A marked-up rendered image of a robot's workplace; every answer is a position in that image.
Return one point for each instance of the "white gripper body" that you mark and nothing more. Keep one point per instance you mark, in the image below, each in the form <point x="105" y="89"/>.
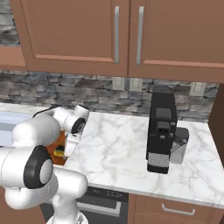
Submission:
<point x="70" y="147"/>

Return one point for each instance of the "yellow and green sponge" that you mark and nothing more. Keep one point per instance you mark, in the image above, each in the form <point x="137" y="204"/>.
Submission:
<point x="59" y="150"/>

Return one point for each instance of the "brown extractor hood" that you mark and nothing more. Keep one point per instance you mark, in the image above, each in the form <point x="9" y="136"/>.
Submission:
<point x="11" y="58"/>

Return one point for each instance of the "brown drawer front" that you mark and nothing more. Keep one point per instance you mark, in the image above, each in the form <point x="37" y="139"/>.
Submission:
<point x="175" y="211"/>

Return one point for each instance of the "brown base cupboard door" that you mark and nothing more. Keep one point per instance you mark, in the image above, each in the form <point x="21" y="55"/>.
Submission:
<point x="17" y="215"/>

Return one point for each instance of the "black coffee machine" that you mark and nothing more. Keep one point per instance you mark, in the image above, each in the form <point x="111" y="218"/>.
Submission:
<point x="162" y="131"/>

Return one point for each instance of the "black tap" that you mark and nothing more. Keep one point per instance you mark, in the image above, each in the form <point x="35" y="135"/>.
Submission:
<point x="43" y="109"/>

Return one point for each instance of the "brown wooden cutting board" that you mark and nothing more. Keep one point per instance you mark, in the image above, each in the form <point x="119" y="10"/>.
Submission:
<point x="52" y="150"/>

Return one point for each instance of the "steel sink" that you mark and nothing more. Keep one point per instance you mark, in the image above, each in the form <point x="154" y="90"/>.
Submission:
<point x="8" y="124"/>

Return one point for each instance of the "brown wall cupboard door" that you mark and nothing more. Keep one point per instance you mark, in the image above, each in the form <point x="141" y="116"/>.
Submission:
<point x="180" y="35"/>
<point x="70" y="32"/>

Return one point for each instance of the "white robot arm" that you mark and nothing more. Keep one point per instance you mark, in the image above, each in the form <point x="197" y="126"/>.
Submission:
<point x="35" y="131"/>

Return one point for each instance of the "white wall socket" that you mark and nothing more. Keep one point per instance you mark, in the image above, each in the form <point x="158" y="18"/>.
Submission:
<point x="135" y="84"/>
<point x="118" y="83"/>
<point x="197" y="89"/>

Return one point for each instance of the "black dishwasher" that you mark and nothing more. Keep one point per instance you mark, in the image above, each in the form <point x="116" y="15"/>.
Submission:
<point x="102" y="204"/>

